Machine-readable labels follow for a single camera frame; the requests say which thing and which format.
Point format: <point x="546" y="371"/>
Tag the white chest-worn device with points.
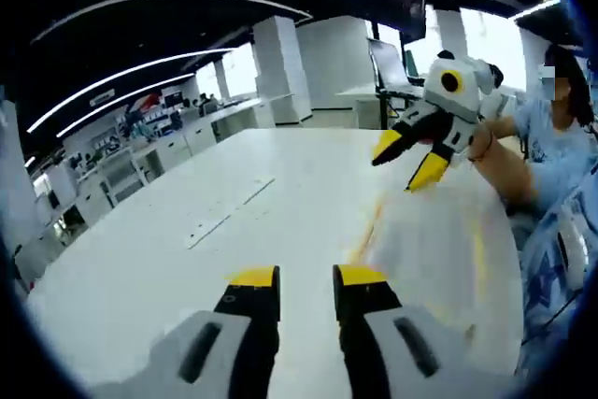
<point x="572" y="249"/>

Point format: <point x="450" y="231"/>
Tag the large dark hanging screen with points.
<point x="388" y="2"/>

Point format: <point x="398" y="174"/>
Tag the person's head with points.
<point x="577" y="90"/>

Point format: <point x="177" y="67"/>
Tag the person in light blue shirt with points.
<point x="560" y="146"/>

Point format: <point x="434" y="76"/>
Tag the row of white office desks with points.
<point x="140" y="156"/>

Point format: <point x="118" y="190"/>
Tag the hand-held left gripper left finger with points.
<point x="210" y="352"/>

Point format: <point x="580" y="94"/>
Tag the clear plastic container yellow rim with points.
<point x="420" y="231"/>

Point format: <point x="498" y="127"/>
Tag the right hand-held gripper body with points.
<point x="467" y="90"/>

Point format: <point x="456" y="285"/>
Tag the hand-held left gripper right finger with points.
<point x="411" y="352"/>

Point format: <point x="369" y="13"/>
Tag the long white ceiling light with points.
<point x="117" y="76"/>

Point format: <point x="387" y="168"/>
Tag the white square pillar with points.
<point x="280" y="72"/>

